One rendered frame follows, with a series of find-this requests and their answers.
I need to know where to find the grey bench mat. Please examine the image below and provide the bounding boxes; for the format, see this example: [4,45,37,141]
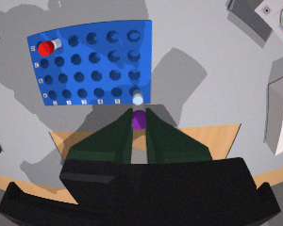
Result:
[0,0,283,189]

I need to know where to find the blue tube rack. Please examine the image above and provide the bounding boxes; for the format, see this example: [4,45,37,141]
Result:
[27,20,152,105]

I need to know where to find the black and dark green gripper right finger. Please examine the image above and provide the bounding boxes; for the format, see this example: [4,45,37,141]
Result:
[145,108,213,164]

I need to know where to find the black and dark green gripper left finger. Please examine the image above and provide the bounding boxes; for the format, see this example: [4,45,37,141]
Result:
[64,108,133,164]

